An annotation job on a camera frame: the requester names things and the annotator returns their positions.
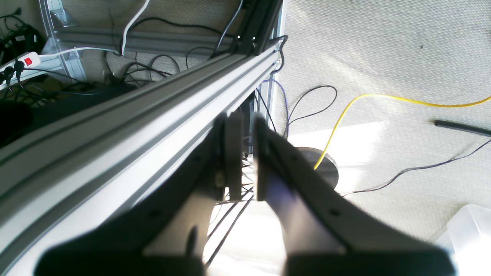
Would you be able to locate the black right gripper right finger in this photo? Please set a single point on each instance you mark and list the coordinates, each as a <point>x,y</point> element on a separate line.
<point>324,234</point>

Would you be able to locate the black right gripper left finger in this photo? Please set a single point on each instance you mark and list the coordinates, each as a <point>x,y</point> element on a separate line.
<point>165,233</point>

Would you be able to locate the round metal floor base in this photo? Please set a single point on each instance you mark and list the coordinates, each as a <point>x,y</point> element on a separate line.
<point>327,169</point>

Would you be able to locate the white power strip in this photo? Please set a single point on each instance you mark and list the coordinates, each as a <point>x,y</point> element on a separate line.
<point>29,60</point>

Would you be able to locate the aluminium frame rail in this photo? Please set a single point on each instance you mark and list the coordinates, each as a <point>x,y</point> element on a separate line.
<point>68,177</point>

